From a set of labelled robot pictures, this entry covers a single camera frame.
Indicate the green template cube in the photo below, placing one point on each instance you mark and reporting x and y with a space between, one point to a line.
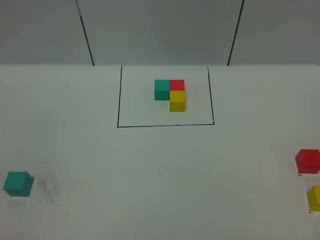
161 89

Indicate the yellow template cube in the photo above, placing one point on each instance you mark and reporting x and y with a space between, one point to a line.
177 101

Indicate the red template cube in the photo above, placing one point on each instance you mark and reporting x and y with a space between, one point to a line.
177 85

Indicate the white template sheet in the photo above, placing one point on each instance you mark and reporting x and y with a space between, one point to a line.
138 109

